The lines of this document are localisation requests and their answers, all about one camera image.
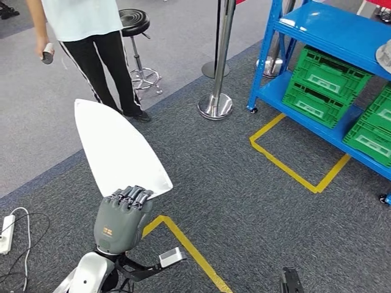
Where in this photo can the green plastic crate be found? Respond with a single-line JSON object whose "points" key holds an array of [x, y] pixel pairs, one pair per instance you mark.
{"points": [[305, 73], [354, 139], [382, 111], [293, 103]]}

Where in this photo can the red barrier belt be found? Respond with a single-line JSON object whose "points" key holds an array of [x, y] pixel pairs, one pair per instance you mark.
{"points": [[380, 3]]}

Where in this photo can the yellow floor tape outline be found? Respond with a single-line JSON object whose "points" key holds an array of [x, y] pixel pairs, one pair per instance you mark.
{"points": [[189, 246]]}

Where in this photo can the black round stool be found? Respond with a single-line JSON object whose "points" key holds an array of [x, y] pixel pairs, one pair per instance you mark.
{"points": [[134, 20]]}

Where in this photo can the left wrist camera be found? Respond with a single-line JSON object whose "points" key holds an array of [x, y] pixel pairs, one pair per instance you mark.
{"points": [[170, 256]]}

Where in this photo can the white plastic part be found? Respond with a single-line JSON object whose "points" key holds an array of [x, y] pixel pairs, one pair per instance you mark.
{"points": [[119, 153]]}

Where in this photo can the blue metal shelf rack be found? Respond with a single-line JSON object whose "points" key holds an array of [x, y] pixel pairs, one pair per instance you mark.
{"points": [[330, 28]]}

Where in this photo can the chrome stanchion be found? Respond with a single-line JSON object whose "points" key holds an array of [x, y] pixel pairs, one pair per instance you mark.
{"points": [[270, 66], [215, 106]]}

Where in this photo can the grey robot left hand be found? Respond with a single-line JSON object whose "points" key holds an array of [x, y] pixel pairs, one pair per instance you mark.
{"points": [[122, 222]]}

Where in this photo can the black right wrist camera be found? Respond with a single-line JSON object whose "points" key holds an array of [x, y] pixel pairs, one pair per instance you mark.
{"points": [[290, 281]]}

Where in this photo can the white power strip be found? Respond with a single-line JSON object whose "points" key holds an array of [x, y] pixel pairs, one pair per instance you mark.
{"points": [[7, 234]]}

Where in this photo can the black base stanchion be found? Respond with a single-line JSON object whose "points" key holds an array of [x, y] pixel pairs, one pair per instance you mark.
{"points": [[209, 70]]}

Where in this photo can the person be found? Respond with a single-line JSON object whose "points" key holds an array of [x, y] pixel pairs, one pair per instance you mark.
{"points": [[85, 16]]}

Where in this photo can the person's hand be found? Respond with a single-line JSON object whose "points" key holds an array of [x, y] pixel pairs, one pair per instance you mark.
{"points": [[39, 46]]}

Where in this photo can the person's forearm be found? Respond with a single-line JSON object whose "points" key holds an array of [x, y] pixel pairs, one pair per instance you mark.
{"points": [[38, 20]]}

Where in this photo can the grey wheel hubcap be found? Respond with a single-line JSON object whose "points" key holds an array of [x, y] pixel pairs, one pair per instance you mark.
{"points": [[385, 56]]}

